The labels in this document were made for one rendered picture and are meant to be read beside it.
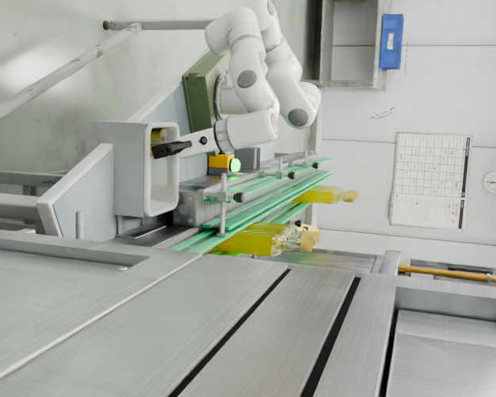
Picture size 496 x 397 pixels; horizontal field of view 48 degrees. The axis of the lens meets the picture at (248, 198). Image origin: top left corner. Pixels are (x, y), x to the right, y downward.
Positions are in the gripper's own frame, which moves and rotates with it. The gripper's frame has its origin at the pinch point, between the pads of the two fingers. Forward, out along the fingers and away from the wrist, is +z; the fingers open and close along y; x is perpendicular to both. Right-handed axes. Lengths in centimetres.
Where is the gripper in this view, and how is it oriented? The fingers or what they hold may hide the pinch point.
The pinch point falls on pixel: (164, 150)
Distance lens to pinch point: 137.7
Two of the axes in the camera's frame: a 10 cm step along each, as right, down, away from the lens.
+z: -9.3, 1.8, 3.3
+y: 3.0, -1.6, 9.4
